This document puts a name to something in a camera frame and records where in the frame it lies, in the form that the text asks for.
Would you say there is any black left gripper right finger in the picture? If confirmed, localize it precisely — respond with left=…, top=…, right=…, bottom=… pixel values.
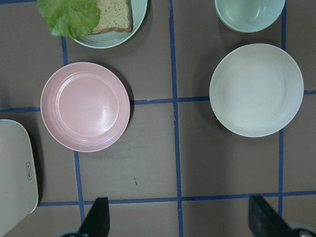
left=248, top=195, right=292, bottom=237

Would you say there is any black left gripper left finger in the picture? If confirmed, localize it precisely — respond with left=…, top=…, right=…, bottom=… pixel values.
left=78, top=197, right=110, bottom=237

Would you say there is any pink plate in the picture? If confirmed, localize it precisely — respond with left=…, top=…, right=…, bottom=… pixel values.
left=40, top=62, right=130, bottom=152

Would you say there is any white toaster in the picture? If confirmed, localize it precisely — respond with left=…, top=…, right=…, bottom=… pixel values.
left=0, top=119, right=39, bottom=237

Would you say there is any beige plate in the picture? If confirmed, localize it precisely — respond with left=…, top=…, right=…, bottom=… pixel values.
left=209, top=43, right=304, bottom=138

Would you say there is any green bowl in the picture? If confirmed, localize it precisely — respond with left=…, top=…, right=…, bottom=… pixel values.
left=215, top=0, right=285, bottom=33

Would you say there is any green lettuce leaf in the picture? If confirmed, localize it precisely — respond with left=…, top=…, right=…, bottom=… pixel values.
left=37, top=0, right=100, bottom=39

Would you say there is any bread slice on plate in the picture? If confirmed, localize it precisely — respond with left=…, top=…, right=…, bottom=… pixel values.
left=91, top=0, right=133, bottom=35

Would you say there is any green plate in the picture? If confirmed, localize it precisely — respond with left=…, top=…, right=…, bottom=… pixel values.
left=75, top=0, right=148, bottom=49

